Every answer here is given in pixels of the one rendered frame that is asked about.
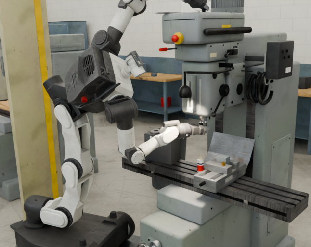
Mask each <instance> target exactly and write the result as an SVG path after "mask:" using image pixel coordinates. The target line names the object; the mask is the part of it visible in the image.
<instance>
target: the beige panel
mask: <svg viewBox="0 0 311 247"><path fill-rule="evenodd" d="M0 37H1V45H2V53H3V61H4V69H5V77H6V85H7V93H8V101H9V109H10V118H11V125H12V133H13V142H14V150H15V157H16V165H17V174H18V182H19V189H20V198H21V206H22V214H23V220H21V221H19V222H16V223H14V224H11V225H10V228H12V229H13V230H15V229H17V228H18V227H20V226H21V225H23V221H25V220H26V219H27V217H26V213H25V211H24V202H25V200H26V199H27V198H28V197H29V196H30V195H41V196H46V197H51V198H53V199H57V198H58V197H63V195H64V194H63V183H62V172H61V162H60V151H59V140H58V130H57V119H56V116H55V114H54V109H55V108H54V104H53V101H52V100H51V98H50V96H49V95H48V93H47V91H46V89H45V88H44V86H43V82H44V81H45V80H47V79H48V78H50V77H52V61H51V50H50V39H49V29H48V18H47V7H46V0H0Z"/></svg>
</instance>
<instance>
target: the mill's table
mask: <svg viewBox="0 0 311 247"><path fill-rule="evenodd" d="M122 168H124V169H127V170H130V171H133V172H136V173H140V174H143V175H146V176H149V177H152V178H155V179H158V180H161V181H164V182H167V183H170V184H173V185H176V186H179V187H182V188H185V189H188V190H191V191H194V192H197V193H200V194H203V195H206V196H209V197H212V198H216V199H219V200H222V201H225V202H228V203H231V204H234V205H237V206H240V207H243V208H246V209H249V210H252V211H255V212H258V213H261V214H264V215H267V216H270V217H273V218H276V219H279V220H282V221H285V222H289V223H291V222H292V221H293V220H294V219H295V218H296V217H297V216H298V215H300V214H301V213H302V212H303V211H304V210H305V209H306V208H307V207H308V200H309V194H308V193H305V192H301V191H297V190H294V189H290V188H287V187H283V186H279V185H275V184H272V183H268V182H264V181H260V180H257V179H253V178H249V177H245V176H242V177H240V178H239V179H237V180H236V181H234V182H233V183H231V184H229V185H228V186H226V187H225V188H223V189H222V190H220V191H219V192H217V193H213V192H210V191H206V190H203V189H200V188H196V187H194V186H193V176H194V175H196V174H198V172H197V163H193V162H189V161H185V160H182V159H181V160H179V161H177V162H176V163H174V164H172V165H169V164H165V163H160V162H156V161H151V160H147V159H145V158H143V160H142V161H141V162H140V163H139V164H134V163H132V162H130V161H129V160H128V159H127V158H126V157H125V156H124V157H122Z"/></svg>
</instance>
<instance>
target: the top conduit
mask: <svg viewBox="0 0 311 247"><path fill-rule="evenodd" d="M251 32H252V28H251V27H230V28H206V29H204V35H206V36H207V35H223V34H240V33H251Z"/></svg>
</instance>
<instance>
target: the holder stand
mask: <svg viewBox="0 0 311 247"><path fill-rule="evenodd" d="M159 134H160V129H152V130H150V132H147V133H145V134H144V142H146V141H148V140H149V139H151V138H152V137H154V136H155V135H159ZM145 159H147V160H151V161H156V162H160V163H165V164H169V165H172V164H174V163H176V162H177V161H179V160H180V159H181V139H177V138H176V139H174V140H173V141H171V142H170V143H168V144H167V145H163V146H161V147H158V148H156V149H155V150H153V151H152V152H151V153H150V154H149V155H147V156H146V157H145Z"/></svg>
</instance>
